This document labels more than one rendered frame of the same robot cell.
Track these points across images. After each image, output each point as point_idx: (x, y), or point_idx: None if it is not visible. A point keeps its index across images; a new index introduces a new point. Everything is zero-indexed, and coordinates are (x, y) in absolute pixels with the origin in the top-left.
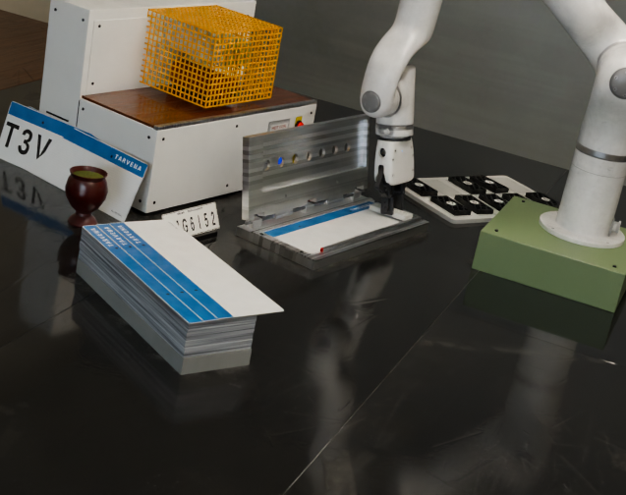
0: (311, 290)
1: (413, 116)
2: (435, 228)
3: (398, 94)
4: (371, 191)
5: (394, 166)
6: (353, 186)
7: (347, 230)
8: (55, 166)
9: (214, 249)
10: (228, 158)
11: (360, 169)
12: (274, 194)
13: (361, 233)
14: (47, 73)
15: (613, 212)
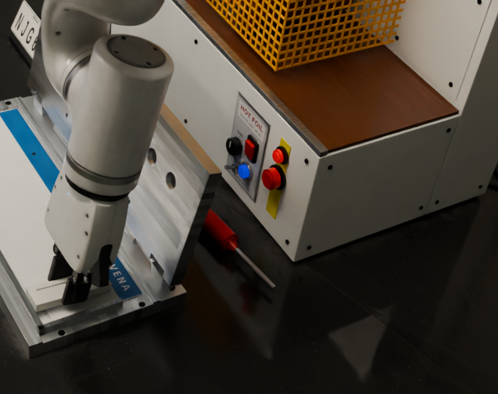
0: None
1: (80, 151)
2: (41, 382)
3: (66, 73)
4: (243, 356)
5: (52, 199)
6: (149, 245)
7: (10, 204)
8: None
9: None
10: (188, 81)
11: (166, 238)
12: (56, 94)
13: None
14: None
15: None
